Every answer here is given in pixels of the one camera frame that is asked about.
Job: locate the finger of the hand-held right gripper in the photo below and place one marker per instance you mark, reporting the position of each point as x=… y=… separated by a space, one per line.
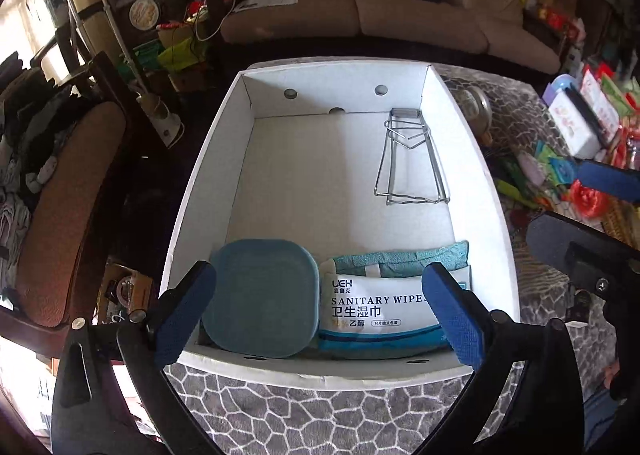
x=607 y=181
x=547 y=235

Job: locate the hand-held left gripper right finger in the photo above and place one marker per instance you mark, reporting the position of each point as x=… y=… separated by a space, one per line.
x=450 y=317

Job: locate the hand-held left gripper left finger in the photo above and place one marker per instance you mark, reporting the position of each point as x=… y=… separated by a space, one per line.
x=184 y=317

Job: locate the white cardboard box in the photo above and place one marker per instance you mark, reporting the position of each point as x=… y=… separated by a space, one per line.
x=310 y=175

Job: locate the blue snack packet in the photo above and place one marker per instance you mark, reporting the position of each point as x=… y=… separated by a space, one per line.
x=564 y=171

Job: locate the wicker basket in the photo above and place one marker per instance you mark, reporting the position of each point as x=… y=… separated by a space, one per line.
x=622 y=225

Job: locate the white tissue box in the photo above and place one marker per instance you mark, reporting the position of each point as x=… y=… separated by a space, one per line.
x=570 y=130

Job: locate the green snack packet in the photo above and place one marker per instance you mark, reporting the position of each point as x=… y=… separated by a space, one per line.
x=515 y=175

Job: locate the black remote control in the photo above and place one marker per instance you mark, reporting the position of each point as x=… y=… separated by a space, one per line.
x=587 y=110

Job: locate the teal cloth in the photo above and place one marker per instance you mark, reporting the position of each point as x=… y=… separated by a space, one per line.
x=400 y=259

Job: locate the blue square plastic plate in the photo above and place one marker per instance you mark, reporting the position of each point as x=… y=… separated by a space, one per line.
x=260 y=300

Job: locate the white sanitary wipes pack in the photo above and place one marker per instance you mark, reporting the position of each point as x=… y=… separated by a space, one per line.
x=372 y=307

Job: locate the person's blue jeans leg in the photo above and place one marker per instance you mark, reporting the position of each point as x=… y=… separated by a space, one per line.
x=602 y=422

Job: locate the jar with grey lid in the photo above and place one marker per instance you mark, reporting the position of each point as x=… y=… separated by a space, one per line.
x=475 y=107

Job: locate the wooden chair with brown cushion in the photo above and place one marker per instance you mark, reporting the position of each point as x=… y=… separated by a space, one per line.
x=70 y=195

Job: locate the pile of red gift packages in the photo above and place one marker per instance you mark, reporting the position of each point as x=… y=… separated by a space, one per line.
x=575 y=10

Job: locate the white garment steamer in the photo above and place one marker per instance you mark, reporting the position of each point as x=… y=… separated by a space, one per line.
x=162 y=122

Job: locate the pile of clothes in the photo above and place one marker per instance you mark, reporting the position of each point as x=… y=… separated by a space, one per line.
x=25 y=135

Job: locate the beige sofa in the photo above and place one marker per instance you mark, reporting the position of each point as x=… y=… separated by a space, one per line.
x=415 y=17

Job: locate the green bag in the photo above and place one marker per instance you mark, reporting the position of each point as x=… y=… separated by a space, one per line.
x=182 y=55

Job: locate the round tin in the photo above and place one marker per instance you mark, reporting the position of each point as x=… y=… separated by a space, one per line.
x=145 y=13

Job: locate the white paper sheet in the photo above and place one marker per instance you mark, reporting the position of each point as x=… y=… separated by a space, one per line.
x=267 y=1

